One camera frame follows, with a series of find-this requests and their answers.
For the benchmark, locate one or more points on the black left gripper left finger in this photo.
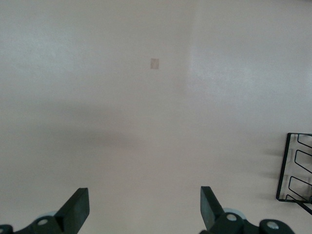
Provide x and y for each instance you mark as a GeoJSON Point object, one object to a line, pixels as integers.
{"type": "Point", "coordinates": [73, 209]}

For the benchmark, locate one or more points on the brown square tape mark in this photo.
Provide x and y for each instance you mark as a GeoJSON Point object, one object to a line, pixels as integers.
{"type": "Point", "coordinates": [154, 63]}

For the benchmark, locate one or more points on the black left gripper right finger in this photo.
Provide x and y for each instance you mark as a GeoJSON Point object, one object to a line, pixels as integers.
{"type": "Point", "coordinates": [209, 209]}

